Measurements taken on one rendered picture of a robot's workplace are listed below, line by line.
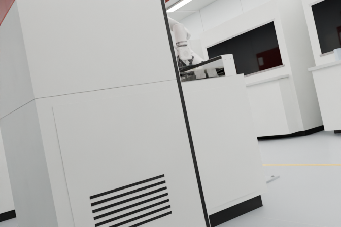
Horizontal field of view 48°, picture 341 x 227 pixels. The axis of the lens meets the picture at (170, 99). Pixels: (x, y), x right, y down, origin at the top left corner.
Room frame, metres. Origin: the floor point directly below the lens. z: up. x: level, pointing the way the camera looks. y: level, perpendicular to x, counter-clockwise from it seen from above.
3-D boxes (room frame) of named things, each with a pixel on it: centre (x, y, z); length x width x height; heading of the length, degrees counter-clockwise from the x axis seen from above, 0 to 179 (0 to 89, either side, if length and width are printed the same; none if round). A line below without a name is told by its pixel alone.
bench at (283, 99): (6.31, -1.48, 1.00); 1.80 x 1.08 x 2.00; 34
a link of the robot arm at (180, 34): (2.77, -0.16, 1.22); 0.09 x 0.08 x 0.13; 147
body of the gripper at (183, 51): (2.76, -0.16, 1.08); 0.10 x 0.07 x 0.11; 124
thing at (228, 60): (2.63, -0.25, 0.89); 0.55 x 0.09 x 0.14; 34
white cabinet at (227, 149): (2.61, 0.04, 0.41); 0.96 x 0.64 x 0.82; 34
